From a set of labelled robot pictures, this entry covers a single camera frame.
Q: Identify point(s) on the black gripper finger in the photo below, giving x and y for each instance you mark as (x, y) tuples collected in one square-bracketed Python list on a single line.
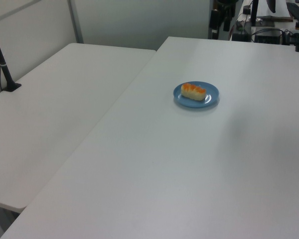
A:
[(214, 21), (227, 21)]

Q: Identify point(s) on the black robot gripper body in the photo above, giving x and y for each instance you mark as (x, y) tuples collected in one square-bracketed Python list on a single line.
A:
[(226, 2)]

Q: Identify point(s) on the toy bread with orange crust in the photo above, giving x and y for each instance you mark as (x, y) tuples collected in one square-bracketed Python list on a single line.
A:
[(193, 91)]

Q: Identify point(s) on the blue plastic plate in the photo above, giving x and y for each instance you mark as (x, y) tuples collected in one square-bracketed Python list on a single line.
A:
[(206, 102)]

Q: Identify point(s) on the small black flat device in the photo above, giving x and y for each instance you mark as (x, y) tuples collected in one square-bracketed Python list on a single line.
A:
[(240, 37)]

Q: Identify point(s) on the black upright pole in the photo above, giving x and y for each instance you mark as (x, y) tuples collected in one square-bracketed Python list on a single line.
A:
[(254, 12)]

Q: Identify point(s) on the black electronics box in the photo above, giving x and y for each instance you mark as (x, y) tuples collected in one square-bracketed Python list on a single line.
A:
[(267, 37)]

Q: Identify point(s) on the black hanging dark object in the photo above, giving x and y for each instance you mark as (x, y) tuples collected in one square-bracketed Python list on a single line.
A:
[(272, 5)]

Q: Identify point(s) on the black flat keyboard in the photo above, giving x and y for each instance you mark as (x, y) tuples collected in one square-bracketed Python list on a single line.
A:
[(297, 11)]

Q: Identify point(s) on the black camera stand pole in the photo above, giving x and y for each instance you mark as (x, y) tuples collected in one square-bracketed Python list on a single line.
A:
[(3, 69)]

